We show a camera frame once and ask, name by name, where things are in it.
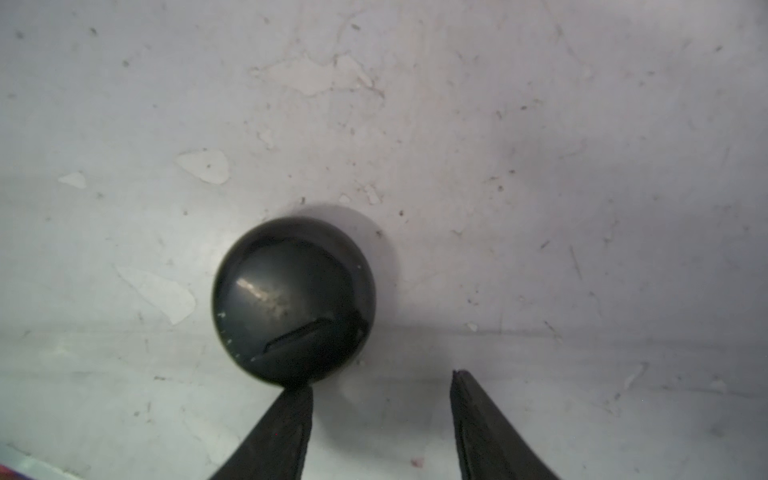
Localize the black round charging case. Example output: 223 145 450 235
211 216 377 388

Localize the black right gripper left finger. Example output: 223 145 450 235
211 385 313 480

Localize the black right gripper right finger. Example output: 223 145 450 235
450 370 558 480

